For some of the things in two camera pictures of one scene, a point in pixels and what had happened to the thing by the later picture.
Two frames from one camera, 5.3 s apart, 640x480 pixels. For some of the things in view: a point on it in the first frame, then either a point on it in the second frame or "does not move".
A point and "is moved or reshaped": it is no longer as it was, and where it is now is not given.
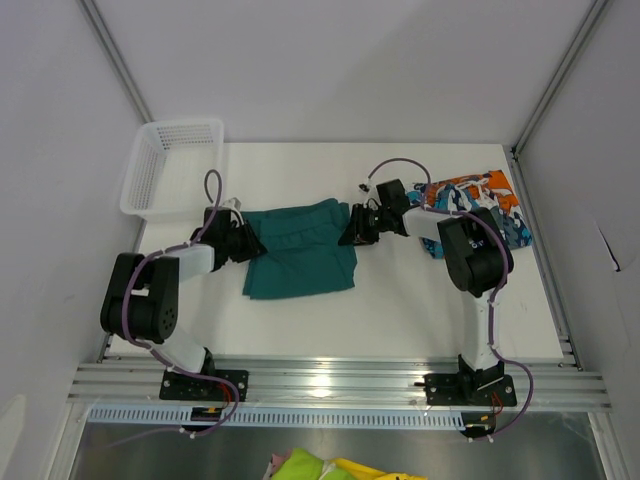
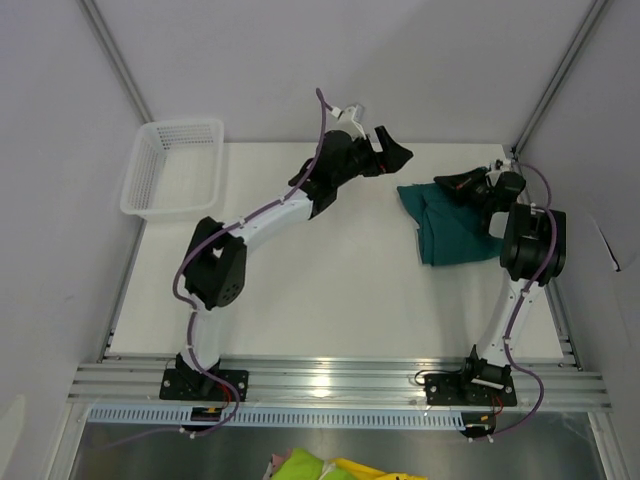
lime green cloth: [300, 465] does not move
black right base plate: [488, 387] does not move
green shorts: [303, 254] is moved or reshaped
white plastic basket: [175, 171] does not move
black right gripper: [360, 236] -> [461, 184]
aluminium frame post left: [101, 30] does not move
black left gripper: [253, 247] -> [391, 159]
